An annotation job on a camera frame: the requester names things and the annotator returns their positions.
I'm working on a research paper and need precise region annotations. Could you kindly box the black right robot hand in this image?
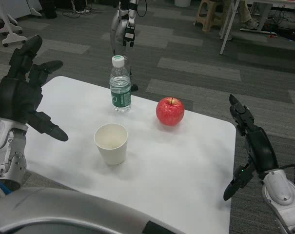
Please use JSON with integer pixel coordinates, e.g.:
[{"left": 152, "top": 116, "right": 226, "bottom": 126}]
[{"left": 223, "top": 94, "right": 279, "bottom": 201}]

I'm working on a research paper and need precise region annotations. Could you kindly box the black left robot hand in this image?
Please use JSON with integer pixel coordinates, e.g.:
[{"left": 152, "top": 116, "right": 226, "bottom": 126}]
[{"left": 0, "top": 35, "right": 69, "bottom": 142}]

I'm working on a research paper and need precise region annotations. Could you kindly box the white paper cup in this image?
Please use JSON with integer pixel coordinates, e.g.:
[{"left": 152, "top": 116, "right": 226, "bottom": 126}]
[{"left": 94, "top": 123, "right": 128, "bottom": 166}]

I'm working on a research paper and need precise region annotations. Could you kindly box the white wheeled stand base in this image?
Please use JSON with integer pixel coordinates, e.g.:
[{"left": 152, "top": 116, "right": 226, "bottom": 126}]
[
  {"left": 0, "top": 0, "right": 28, "bottom": 47},
  {"left": 25, "top": 0, "right": 43, "bottom": 18}
]

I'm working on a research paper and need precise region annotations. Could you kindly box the black bulky object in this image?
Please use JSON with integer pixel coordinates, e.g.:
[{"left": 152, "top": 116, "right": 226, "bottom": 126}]
[{"left": 39, "top": 0, "right": 58, "bottom": 19}]

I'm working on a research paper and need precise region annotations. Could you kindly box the red apple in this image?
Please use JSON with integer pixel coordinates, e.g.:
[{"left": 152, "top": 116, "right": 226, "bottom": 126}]
[{"left": 156, "top": 97, "right": 185, "bottom": 126}]

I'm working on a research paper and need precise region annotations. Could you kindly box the clear plastic water bottle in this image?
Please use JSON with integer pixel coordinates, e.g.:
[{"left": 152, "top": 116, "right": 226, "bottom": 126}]
[{"left": 109, "top": 55, "right": 132, "bottom": 114}]

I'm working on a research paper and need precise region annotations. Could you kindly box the black equipment case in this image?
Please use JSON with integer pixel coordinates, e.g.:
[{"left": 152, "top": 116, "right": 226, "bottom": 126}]
[{"left": 277, "top": 26, "right": 295, "bottom": 42}]

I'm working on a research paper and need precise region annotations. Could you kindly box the white desk foot bar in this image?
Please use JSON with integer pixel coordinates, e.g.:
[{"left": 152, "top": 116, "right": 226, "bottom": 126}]
[{"left": 239, "top": 27, "right": 277, "bottom": 34}]

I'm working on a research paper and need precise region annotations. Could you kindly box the silver humanoid robot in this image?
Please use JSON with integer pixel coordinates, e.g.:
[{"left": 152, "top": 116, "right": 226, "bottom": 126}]
[{"left": 110, "top": 0, "right": 148, "bottom": 92}]

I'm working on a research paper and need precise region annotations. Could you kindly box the silver robot chest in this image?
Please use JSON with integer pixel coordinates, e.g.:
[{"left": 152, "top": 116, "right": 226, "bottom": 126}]
[{"left": 0, "top": 186, "right": 187, "bottom": 234}]

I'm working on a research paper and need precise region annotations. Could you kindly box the white metal desk leg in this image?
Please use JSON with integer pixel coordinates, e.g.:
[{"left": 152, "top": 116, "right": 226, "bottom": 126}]
[{"left": 219, "top": 0, "right": 240, "bottom": 56}]

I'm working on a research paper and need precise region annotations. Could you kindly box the person leg with sneaker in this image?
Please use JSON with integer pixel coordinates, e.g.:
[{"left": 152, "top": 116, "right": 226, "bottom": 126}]
[{"left": 235, "top": 0, "right": 260, "bottom": 29}]

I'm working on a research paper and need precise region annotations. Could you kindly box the beige plastic stool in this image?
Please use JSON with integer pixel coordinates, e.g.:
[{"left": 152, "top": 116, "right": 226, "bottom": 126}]
[{"left": 193, "top": 0, "right": 226, "bottom": 32}]

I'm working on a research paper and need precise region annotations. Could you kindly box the blue cable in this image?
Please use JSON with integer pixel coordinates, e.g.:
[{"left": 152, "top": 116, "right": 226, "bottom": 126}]
[{"left": 0, "top": 176, "right": 13, "bottom": 195}]

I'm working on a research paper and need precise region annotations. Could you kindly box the black floor cable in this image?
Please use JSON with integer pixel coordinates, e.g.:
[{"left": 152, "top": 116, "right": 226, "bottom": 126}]
[{"left": 61, "top": 6, "right": 92, "bottom": 19}]

